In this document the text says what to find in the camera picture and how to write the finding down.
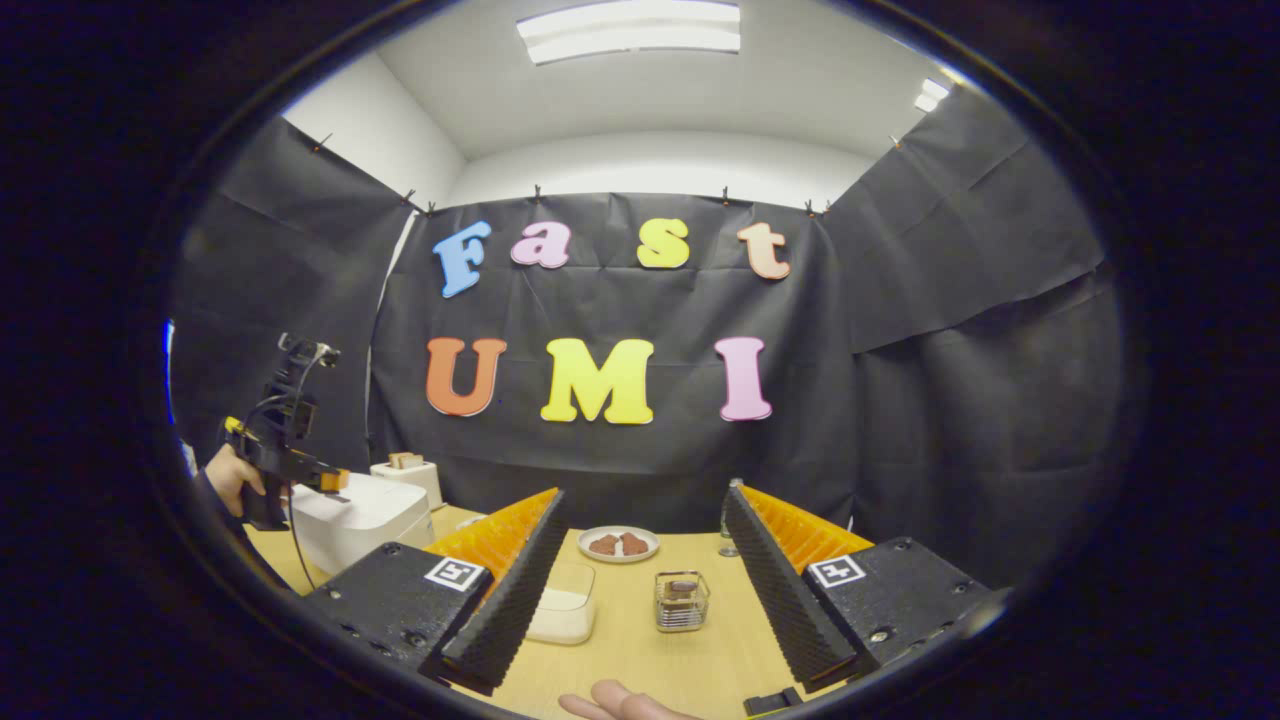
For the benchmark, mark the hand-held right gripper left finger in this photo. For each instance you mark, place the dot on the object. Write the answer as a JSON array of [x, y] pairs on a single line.
[[510, 600]]

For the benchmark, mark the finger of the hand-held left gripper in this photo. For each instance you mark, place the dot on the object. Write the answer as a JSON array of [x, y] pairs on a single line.
[[335, 481]]

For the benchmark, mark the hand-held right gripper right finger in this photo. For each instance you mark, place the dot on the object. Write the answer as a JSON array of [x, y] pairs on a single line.
[[785, 600]]

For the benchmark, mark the white rice cooker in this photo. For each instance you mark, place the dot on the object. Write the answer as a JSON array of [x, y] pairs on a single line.
[[365, 520]]

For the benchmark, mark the white rice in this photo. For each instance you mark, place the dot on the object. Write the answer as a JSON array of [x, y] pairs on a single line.
[[560, 610]]

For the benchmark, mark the clear plastic box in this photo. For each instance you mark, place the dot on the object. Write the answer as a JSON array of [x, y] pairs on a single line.
[[572, 580]]

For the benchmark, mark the clear water bottle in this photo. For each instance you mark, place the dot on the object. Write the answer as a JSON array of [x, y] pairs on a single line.
[[728, 545]]

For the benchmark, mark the white toaster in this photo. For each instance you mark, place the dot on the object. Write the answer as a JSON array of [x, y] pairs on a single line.
[[415, 485]]

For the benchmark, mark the brown meat piece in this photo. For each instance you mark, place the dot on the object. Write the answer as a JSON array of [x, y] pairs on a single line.
[[634, 543], [603, 545]]

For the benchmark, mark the white round plate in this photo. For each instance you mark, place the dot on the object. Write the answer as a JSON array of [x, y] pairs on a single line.
[[618, 557]]

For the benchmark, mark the black backdrop cloth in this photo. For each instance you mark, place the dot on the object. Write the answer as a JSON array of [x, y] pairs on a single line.
[[900, 400]]

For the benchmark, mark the row of cloth clips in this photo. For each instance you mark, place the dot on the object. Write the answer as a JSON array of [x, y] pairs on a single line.
[[537, 192]]

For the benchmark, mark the small ceiling light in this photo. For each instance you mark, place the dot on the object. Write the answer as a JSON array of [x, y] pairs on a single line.
[[932, 95]]

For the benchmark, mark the large ceiling light panel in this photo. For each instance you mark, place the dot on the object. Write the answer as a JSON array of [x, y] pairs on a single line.
[[630, 30]]

